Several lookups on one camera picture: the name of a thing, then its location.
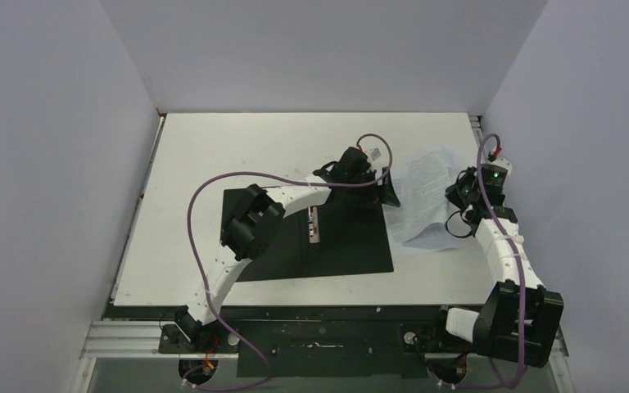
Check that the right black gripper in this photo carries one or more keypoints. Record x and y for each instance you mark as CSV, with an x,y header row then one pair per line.
x,y
460,194

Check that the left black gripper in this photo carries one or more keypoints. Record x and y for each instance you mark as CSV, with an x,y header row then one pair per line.
x,y
382,194

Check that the printed white paper sheet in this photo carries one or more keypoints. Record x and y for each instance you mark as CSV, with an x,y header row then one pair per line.
x,y
419,181

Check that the cream and black file folder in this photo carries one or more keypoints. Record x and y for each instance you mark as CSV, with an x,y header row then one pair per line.
x,y
352,240

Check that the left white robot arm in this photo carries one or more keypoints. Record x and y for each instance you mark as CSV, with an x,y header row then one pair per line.
x,y
249,228

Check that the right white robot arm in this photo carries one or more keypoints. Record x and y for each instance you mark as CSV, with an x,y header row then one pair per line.
x,y
520,318

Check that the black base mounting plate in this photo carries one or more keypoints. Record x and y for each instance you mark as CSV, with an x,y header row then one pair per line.
x,y
305,341

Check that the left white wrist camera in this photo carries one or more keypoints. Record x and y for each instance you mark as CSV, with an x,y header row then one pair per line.
x,y
373,154

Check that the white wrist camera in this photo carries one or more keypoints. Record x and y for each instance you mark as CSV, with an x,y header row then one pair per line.
x,y
373,154
504,163

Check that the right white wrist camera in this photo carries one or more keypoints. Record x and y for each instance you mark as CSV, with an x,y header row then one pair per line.
x,y
504,163

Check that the aluminium frame rail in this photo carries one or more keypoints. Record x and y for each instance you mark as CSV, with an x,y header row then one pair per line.
x,y
119,339

